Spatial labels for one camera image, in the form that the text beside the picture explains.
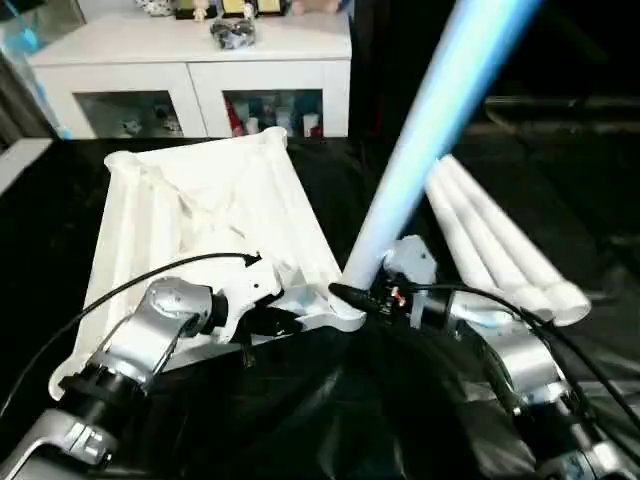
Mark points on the white plastic table top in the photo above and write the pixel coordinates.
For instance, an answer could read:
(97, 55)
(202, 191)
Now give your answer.
(200, 200)

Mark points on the white plastic table leg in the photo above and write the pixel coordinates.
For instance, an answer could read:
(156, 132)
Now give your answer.
(517, 240)
(425, 150)
(464, 242)
(489, 241)

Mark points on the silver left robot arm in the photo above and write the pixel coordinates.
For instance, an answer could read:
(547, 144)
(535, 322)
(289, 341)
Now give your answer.
(170, 305)

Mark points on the black mat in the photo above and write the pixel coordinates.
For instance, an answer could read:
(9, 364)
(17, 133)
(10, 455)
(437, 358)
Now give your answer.
(325, 400)

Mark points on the red and white bottle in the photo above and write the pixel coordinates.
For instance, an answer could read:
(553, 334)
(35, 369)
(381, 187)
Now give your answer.
(234, 117)

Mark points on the white toy figurine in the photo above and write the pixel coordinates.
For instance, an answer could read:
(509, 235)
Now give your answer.
(131, 127)

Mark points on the white cabinet with glass doors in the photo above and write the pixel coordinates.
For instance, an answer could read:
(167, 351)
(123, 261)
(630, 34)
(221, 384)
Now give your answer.
(200, 55)

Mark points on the dark crumpled plastic bag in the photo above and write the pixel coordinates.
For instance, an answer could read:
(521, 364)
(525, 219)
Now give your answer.
(232, 34)

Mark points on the long black bar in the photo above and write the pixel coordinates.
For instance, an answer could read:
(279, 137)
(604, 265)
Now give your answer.
(575, 101)

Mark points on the gold framed plaque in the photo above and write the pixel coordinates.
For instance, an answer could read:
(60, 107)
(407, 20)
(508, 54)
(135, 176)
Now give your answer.
(233, 7)
(271, 6)

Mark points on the pink plush toy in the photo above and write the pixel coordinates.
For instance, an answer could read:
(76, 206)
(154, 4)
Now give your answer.
(307, 7)

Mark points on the small cream doll figure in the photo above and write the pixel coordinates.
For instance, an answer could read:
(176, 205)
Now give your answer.
(199, 10)

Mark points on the white spotted toy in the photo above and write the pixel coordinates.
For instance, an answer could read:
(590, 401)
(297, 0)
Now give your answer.
(152, 5)

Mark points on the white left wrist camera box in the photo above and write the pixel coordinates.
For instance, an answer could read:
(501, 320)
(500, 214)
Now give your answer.
(245, 295)

